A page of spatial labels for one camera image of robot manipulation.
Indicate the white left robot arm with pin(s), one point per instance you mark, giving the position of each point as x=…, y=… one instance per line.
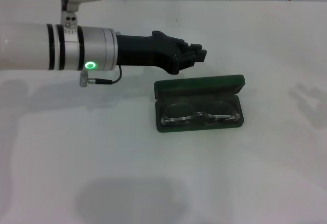
x=56, y=46

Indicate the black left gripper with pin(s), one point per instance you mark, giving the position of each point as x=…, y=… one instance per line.
x=148, y=51

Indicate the clear white glasses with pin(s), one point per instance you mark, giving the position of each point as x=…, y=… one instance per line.
x=199, y=115

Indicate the green glasses case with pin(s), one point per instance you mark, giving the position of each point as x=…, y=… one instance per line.
x=199, y=128

